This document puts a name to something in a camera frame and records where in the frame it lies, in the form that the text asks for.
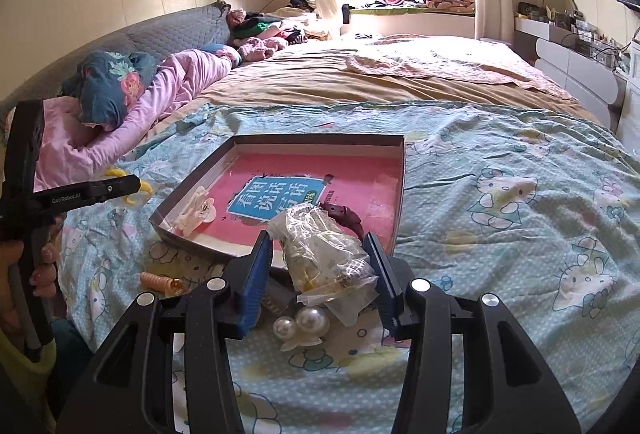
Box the Hello Kitty teal bed sheet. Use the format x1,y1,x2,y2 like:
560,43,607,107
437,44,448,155
60,102,639,428

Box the pile of clothes on bed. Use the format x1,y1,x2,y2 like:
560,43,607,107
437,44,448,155
226,0,332,62

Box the white drawer cabinet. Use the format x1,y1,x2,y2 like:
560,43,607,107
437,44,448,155
616,40,640,155

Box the beige item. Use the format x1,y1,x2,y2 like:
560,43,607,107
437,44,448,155
267,203,378,327

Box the dark shallow cardboard box tray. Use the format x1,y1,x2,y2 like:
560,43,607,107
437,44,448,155
150,134,405,259

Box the yellow rings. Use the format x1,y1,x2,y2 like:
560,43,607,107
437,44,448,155
103,166,155,207

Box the tan brown blanket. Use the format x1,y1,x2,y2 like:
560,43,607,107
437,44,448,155
143,40,596,140

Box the dark teal floral pillow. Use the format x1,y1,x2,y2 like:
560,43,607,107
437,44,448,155
61,50,157,131

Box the dark red leather watch strap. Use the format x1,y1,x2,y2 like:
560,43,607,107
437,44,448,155
319,201,367,242

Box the pink floral thin blanket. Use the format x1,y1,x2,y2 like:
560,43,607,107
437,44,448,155
345,34,572,100

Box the grey quilted headboard cushion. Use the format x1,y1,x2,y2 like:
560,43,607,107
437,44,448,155
1,0,231,120

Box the pink quilt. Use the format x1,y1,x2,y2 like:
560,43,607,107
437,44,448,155
35,45,242,191

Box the person's left hand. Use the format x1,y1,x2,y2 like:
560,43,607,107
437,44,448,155
1,214,64,352

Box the pink book blue label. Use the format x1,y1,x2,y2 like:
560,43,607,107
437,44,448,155
188,152,402,250

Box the cream white hair claw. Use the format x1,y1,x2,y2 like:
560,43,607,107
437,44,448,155
174,187,217,238

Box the pearl hair clip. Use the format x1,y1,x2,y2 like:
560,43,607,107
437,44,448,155
272,307,331,353

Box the white grey dressing table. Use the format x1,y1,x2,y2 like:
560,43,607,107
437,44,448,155
514,18,626,131

